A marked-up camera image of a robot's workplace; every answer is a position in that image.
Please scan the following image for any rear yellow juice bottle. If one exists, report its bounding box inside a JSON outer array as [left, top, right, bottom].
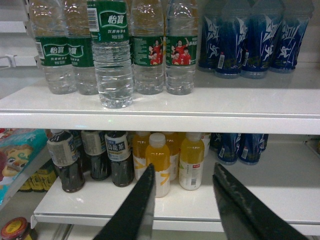
[[162, 131, 180, 181]]

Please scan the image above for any middle dark tea bottle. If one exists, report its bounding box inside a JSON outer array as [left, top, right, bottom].
[[81, 130, 111, 181]]

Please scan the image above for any lower blue drink bottle left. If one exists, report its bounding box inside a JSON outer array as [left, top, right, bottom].
[[217, 133, 242, 165]]

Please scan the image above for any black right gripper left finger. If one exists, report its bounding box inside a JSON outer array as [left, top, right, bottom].
[[94, 164, 156, 240]]

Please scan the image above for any water bottle green label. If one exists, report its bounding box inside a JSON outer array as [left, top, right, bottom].
[[87, 0, 134, 109]]

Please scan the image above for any white drinks shelf board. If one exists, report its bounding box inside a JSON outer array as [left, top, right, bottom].
[[31, 142, 320, 236]]

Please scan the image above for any yellow label dark bottle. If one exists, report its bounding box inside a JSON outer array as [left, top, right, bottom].
[[18, 159, 58, 193]]

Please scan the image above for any shelf water bottle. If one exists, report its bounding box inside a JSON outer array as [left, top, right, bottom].
[[29, 0, 77, 95], [63, 0, 98, 95], [130, 0, 164, 95], [165, 0, 199, 96]]

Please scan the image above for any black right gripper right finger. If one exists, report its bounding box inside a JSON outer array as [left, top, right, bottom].
[[212, 163, 307, 240]]

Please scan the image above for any white wire display hook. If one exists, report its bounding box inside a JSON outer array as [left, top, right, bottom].
[[0, 54, 17, 70]]

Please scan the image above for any lower blue drink bottle right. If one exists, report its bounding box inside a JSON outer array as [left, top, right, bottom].
[[238, 133, 269, 165]]

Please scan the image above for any yellow juice bottle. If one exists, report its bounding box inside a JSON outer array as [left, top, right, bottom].
[[145, 132, 170, 198], [162, 131, 180, 181], [179, 132, 205, 191], [132, 131, 151, 181]]

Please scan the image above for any teal snack bag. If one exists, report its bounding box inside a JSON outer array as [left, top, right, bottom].
[[0, 128, 48, 207]]

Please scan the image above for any front yellow juice bottle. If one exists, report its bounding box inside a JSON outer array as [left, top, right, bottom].
[[145, 132, 170, 198]]

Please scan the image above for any red lid sauce jar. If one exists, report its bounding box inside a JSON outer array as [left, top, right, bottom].
[[0, 217, 38, 240]]

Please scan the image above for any left yellow juice bottle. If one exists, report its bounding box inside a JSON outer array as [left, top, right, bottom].
[[132, 131, 151, 181]]

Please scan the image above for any right yellow juice bottle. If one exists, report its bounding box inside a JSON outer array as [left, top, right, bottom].
[[179, 132, 205, 191]]

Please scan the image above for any right dark oolong tea bottle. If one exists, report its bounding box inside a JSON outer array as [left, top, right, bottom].
[[105, 130, 134, 187]]

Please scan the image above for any left dark tea bottle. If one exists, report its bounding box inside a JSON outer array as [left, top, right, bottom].
[[47, 129, 85, 193]]

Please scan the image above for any blue sports drink bottle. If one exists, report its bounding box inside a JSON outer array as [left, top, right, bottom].
[[215, 0, 251, 79], [198, 0, 226, 72], [269, 0, 314, 74], [241, 0, 284, 79]]

